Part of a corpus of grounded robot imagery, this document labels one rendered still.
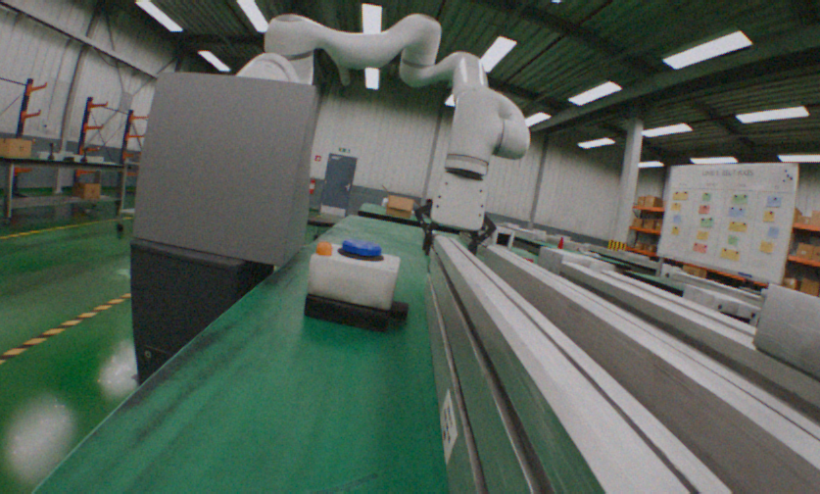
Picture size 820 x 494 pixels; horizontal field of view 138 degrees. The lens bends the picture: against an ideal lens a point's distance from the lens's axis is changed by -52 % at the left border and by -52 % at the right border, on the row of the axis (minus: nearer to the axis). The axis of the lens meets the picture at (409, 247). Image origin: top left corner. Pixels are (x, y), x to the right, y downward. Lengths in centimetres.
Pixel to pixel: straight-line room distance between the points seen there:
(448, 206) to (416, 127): 1114
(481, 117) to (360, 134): 1098
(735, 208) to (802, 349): 329
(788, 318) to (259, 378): 32
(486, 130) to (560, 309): 45
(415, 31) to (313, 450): 92
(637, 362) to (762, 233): 319
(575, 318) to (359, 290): 18
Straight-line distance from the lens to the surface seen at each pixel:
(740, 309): 53
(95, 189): 618
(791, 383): 25
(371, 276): 29
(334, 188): 1141
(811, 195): 1150
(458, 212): 62
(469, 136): 61
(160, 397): 20
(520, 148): 65
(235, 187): 49
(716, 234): 355
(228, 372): 22
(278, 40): 82
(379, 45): 92
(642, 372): 16
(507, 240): 146
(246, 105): 50
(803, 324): 24
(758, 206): 340
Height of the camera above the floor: 90
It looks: 8 degrees down
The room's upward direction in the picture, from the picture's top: 11 degrees clockwise
